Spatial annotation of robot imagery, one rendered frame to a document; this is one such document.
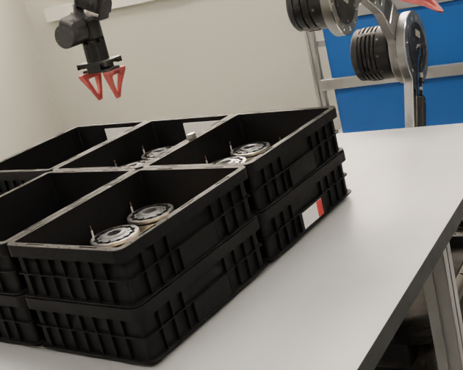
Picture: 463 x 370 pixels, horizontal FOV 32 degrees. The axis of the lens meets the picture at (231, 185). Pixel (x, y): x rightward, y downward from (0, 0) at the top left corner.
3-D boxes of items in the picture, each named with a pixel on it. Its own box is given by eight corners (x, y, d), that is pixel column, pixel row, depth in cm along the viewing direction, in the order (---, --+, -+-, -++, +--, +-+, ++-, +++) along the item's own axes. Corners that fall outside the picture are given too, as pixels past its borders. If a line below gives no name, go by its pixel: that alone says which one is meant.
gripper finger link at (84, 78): (105, 102, 198) (95, 65, 195) (85, 104, 202) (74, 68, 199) (123, 94, 203) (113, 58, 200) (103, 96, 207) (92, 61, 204)
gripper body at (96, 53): (106, 68, 193) (98, 39, 191) (77, 73, 199) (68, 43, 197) (123, 62, 198) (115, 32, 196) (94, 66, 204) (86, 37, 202)
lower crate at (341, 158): (256, 194, 215) (245, 153, 211) (356, 194, 197) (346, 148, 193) (164, 260, 185) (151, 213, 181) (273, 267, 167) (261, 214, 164)
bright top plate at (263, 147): (242, 144, 205) (242, 142, 205) (277, 142, 200) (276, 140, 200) (223, 158, 197) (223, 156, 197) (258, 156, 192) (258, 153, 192)
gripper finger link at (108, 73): (116, 100, 196) (106, 63, 193) (95, 103, 200) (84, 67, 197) (134, 92, 201) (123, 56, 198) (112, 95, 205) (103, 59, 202)
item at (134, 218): (150, 204, 175) (149, 202, 175) (183, 206, 169) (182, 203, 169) (117, 223, 168) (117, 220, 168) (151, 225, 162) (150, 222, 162)
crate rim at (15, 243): (142, 178, 179) (139, 167, 178) (251, 175, 161) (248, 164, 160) (6, 256, 149) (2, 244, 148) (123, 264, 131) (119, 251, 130)
